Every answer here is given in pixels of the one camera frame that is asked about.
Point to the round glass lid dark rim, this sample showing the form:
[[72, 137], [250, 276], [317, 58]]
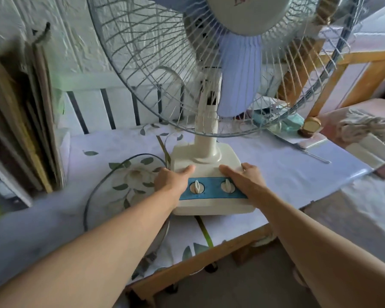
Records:
[[122, 189]]

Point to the wooden bed frame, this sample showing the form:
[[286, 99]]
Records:
[[356, 76]]

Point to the white rectangular box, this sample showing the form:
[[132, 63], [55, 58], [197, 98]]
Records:
[[370, 150]]

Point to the person's left thumb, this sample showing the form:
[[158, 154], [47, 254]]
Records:
[[186, 170]]

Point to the teal cloth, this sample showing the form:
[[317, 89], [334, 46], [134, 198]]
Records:
[[288, 121]]

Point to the stack of brown cardboard sheets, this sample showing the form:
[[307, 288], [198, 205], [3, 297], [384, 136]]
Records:
[[22, 125]]

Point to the white flat phone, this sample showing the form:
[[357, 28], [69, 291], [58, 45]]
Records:
[[312, 141]]

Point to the white slatted railing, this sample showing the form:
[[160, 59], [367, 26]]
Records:
[[115, 105]]

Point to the wooden table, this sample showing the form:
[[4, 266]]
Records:
[[199, 259]]

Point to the person's right forearm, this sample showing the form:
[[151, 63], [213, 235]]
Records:
[[320, 253]]

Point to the thin metal rod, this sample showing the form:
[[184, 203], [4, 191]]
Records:
[[316, 157]]

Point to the person's left hand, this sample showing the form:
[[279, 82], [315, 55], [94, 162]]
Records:
[[170, 184]]

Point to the white floral tablecloth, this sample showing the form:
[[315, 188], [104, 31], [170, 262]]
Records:
[[285, 169]]

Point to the white table fan blue blades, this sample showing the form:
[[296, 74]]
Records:
[[208, 150]]

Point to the person's right hand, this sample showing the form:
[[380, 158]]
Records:
[[252, 184]]

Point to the person's left forearm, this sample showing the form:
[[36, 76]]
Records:
[[93, 253]]

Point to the beige crumpled towel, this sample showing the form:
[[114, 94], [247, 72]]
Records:
[[365, 125]]

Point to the person's right thumb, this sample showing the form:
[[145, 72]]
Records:
[[229, 172]]

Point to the round golden wooden case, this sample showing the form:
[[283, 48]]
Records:
[[310, 126]]

